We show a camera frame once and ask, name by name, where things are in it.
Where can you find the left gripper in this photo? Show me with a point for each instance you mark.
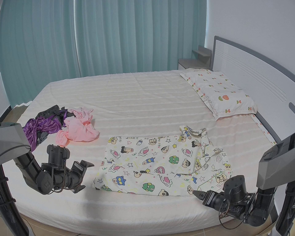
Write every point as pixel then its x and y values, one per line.
pixel 73 176

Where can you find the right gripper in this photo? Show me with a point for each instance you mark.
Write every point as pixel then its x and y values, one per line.
pixel 214 200

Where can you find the white printed pyjama top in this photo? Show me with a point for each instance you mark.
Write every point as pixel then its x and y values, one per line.
pixel 156 166

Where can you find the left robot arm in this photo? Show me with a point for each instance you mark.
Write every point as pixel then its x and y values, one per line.
pixel 30 166

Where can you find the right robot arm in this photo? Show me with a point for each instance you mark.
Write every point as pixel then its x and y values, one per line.
pixel 235 189

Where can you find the bed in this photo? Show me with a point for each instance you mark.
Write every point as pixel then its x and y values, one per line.
pixel 138 96

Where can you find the pink garment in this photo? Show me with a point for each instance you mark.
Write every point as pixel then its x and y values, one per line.
pixel 78 131

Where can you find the dark grey garment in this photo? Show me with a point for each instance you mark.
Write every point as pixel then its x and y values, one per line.
pixel 42 137

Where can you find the purple satin garment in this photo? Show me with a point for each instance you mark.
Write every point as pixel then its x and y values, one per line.
pixel 43 126

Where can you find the black garment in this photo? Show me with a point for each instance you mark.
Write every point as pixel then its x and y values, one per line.
pixel 49 112

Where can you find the white printed pillow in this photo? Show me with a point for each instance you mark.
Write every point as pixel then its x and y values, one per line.
pixel 221 92

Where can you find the grey bedside table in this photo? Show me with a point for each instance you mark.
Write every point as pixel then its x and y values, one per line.
pixel 193 62

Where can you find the blue-green curtain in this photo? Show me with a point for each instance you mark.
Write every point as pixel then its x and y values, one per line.
pixel 34 46
pixel 138 34

